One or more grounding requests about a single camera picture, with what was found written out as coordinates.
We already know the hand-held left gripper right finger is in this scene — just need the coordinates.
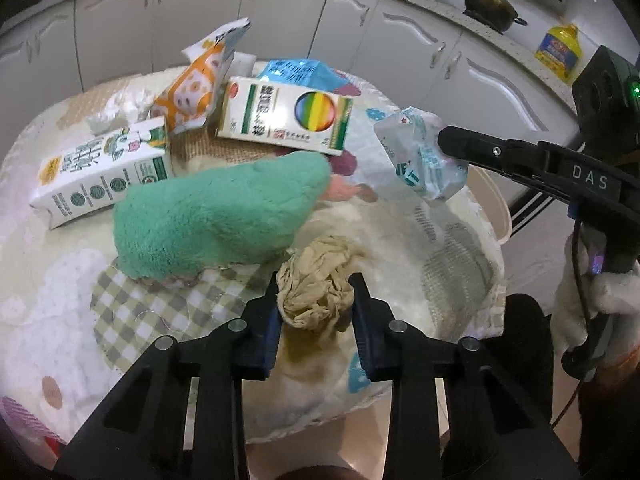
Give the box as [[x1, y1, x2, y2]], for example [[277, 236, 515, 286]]
[[348, 272, 581, 480]]

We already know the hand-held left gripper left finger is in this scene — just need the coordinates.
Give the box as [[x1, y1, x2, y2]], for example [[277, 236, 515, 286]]
[[52, 272, 283, 480]]

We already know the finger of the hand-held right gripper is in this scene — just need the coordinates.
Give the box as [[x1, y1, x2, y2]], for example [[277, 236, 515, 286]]
[[436, 126, 576, 206]]

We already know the beige round bin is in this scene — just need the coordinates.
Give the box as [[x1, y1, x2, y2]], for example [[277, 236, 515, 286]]
[[469, 164, 514, 247]]

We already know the beige paper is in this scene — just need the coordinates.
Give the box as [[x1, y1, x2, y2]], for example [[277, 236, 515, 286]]
[[276, 237, 362, 333]]

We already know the clear plastic wrapper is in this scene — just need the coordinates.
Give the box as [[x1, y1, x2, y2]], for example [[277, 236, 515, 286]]
[[373, 106, 469, 202]]

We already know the white green milk carton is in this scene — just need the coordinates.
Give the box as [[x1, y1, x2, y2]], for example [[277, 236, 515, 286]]
[[28, 116, 176, 231]]

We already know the person's right hand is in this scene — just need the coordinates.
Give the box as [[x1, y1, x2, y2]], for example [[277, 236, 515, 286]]
[[550, 234, 640, 378]]

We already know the printed blanket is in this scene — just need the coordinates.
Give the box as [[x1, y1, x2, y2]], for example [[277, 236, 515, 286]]
[[0, 57, 507, 466]]

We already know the speckled kitchen countertop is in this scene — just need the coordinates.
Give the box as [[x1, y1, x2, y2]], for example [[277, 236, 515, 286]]
[[300, 0, 593, 113]]

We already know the yellow cooking oil bottle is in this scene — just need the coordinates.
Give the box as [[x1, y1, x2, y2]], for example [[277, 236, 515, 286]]
[[534, 23, 584, 84]]

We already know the green fluffy cloth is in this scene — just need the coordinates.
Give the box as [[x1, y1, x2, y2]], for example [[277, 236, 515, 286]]
[[112, 152, 333, 281]]

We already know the brass pot with lid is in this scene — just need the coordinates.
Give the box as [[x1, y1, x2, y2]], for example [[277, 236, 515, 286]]
[[459, 0, 529, 34]]

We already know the person's dark clothing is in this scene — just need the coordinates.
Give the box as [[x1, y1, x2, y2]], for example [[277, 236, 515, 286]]
[[502, 294, 640, 480]]

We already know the blue plastic packet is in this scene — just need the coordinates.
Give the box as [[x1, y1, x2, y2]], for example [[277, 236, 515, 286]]
[[257, 58, 361, 97]]

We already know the white box with rainbow circle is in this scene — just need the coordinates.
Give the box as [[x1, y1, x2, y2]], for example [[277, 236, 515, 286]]
[[216, 76, 354, 155]]

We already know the orange white snack bag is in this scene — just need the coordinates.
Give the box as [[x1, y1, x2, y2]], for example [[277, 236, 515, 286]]
[[151, 17, 252, 134]]

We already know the crumpled white tissue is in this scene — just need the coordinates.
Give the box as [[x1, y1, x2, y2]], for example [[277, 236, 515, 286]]
[[86, 109, 132, 134]]

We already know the white kitchen cabinet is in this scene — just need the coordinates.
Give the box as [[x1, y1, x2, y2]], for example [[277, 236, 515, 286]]
[[0, 0, 583, 208]]

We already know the black cable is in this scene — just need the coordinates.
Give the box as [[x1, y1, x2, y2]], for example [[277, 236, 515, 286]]
[[550, 210, 601, 428]]

